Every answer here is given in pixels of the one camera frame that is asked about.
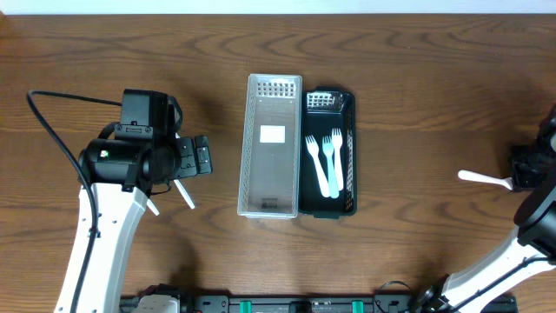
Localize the white plastic utensil handle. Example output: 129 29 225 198
147 199 160 216
173 179 195 210

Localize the white plastic spoon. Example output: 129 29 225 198
458 170 513 190

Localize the white plastic fork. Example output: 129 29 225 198
331 128 344 191
305 135 330 197

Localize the pale green plastic fork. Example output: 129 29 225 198
322 136 340 199

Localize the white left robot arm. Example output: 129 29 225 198
55 135 212 312

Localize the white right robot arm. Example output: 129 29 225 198
409 145 555 312

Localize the clear perforated plastic basket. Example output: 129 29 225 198
237 74 302 219

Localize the black perforated plastic basket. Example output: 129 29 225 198
299 86 357 219

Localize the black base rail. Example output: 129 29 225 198
119 284 520 313

